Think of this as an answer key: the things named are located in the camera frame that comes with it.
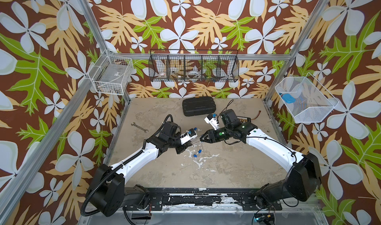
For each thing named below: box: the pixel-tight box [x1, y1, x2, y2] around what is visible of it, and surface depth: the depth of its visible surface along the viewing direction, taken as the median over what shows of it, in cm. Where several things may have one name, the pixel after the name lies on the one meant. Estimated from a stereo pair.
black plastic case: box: [182, 96, 217, 117], surface depth 113 cm
